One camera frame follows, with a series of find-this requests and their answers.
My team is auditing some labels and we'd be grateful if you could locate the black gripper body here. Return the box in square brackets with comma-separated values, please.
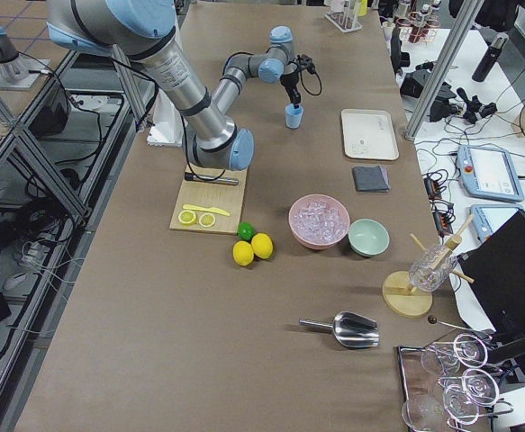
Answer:
[280, 67, 299, 93]

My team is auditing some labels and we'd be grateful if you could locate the light blue cup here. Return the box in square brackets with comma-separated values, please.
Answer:
[285, 103, 303, 130]

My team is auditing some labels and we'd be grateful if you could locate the pink bowl of ice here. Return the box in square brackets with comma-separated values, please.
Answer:
[288, 194, 350, 250]

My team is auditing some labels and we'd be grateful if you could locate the glass cup on stand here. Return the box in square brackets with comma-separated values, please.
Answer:
[408, 244, 457, 293]

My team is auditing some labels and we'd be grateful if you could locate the wooden cup stand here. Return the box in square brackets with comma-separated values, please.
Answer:
[382, 214, 475, 318]

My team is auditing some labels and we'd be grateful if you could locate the steel ice scoop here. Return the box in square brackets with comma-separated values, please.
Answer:
[299, 311, 380, 349]

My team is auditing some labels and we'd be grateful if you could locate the cream rabbit tray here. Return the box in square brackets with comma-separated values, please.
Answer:
[340, 109, 399, 161]

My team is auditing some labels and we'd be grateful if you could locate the grey folded cloth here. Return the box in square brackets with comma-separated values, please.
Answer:
[352, 166, 390, 193]

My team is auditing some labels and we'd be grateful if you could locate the wooden cutting board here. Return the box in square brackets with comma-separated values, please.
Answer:
[169, 169, 248, 235]

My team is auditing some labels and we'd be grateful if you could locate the green lime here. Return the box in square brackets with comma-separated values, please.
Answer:
[237, 221, 257, 242]

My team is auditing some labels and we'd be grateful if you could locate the yellow lemon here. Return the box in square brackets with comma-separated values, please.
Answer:
[250, 232, 274, 259]
[232, 240, 254, 266]

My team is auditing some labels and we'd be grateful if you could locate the lemon slice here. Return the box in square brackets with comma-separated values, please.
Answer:
[198, 212, 216, 228]
[177, 209, 198, 226]

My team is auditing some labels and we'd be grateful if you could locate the yellow plastic knife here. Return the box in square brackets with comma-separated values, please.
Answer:
[182, 203, 231, 217]

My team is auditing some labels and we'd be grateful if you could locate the green bowl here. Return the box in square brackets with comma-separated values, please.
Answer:
[348, 219, 390, 257]

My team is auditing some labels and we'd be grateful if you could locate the teach pendant tablet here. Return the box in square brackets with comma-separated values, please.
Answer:
[456, 145, 524, 203]
[469, 203, 522, 243]

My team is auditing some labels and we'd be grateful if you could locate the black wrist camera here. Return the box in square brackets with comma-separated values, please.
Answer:
[296, 54, 316, 75]

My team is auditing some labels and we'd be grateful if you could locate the white wire cup rack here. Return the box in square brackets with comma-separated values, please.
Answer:
[324, 0, 362, 33]

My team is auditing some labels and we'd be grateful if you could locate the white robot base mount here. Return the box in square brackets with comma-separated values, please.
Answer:
[147, 90, 183, 148]

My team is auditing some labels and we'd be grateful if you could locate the aluminium frame post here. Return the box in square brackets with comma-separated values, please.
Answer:
[404, 0, 484, 142]

